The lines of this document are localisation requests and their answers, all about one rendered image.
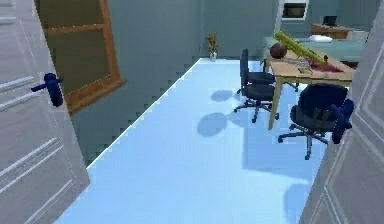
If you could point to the black office swivel chair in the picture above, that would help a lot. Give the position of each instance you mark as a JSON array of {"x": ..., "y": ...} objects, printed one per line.
[
  {"x": 256, "y": 92},
  {"x": 263, "y": 77},
  {"x": 315, "y": 113}
]

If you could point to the dried plant in vase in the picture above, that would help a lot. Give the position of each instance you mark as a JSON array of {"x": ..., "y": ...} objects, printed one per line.
[{"x": 212, "y": 45}]

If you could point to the brown ball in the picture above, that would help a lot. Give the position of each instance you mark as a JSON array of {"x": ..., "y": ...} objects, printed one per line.
[{"x": 278, "y": 50}]

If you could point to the light wooden table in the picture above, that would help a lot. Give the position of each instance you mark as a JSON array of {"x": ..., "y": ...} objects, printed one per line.
[{"x": 300, "y": 71}]

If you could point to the wooden framed window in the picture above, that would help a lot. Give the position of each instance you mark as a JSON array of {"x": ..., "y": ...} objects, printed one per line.
[{"x": 80, "y": 50}]

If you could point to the dark red book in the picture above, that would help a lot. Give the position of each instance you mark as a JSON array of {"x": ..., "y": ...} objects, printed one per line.
[{"x": 328, "y": 68}]

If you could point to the white pillow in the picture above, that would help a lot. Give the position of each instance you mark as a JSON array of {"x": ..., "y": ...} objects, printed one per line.
[{"x": 320, "y": 38}]

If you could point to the green bed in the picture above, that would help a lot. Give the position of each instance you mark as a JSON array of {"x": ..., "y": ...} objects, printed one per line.
[{"x": 336, "y": 49}]

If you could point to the brown wooden desk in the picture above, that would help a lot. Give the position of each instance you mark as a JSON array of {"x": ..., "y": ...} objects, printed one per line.
[{"x": 330, "y": 31}]

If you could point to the white panelled room door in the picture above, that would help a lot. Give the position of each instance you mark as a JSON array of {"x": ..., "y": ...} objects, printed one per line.
[
  {"x": 30, "y": 133},
  {"x": 356, "y": 150}
]

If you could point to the black laptop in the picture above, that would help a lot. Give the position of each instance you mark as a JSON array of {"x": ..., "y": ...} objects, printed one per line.
[{"x": 329, "y": 20}]

